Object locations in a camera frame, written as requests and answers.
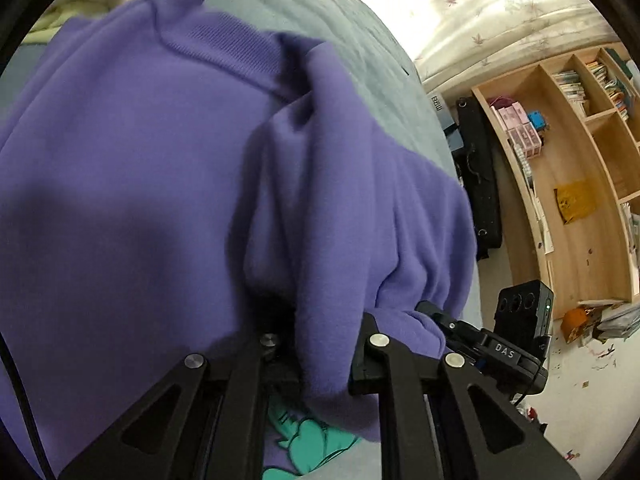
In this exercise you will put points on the pile of papers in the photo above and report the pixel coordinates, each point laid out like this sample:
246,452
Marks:
615,322

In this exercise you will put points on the blue toy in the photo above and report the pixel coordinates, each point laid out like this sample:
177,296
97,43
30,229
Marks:
537,122

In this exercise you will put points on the group of pink boxes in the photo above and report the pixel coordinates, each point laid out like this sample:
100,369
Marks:
517,130

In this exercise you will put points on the purple sweatshirt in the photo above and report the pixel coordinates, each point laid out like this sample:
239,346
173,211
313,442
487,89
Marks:
150,160

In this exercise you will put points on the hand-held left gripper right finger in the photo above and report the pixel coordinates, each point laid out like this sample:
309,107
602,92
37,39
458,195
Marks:
367,360

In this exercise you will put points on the green book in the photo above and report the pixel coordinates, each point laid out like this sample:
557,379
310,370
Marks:
622,62

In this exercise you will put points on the orange packet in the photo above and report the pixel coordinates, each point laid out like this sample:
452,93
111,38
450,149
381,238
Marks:
574,325

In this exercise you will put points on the grey-blue bed blanket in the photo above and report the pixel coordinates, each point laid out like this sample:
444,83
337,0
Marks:
350,35

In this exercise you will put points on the wooden shelf unit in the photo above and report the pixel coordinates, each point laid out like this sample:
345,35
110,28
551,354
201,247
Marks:
565,260

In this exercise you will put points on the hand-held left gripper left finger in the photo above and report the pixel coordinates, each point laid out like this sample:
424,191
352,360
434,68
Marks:
250,375

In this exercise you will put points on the blue flat box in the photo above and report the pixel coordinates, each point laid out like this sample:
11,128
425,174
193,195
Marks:
452,136

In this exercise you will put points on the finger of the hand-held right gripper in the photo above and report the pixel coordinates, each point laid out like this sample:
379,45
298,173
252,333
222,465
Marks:
457,332

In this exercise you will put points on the row of books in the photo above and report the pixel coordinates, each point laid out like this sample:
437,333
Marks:
575,90

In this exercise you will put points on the white printed box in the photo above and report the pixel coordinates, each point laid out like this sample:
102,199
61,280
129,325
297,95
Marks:
438,107

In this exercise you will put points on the cream leaf-print curtain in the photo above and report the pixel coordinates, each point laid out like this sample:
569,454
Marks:
475,10

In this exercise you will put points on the cream cloth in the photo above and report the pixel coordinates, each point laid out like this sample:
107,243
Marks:
80,15

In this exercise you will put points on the long black bag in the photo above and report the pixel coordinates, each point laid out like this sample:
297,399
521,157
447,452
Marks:
480,185

